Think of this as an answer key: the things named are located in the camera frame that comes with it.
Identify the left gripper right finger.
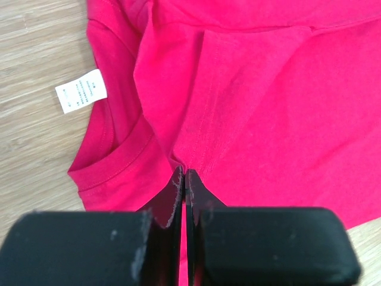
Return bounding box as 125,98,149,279
185,170,361,285

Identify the white care label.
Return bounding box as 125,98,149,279
55,69,107,114

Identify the red t shirt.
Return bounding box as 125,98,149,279
67,0,381,286

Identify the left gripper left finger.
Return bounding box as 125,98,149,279
1,167,182,285

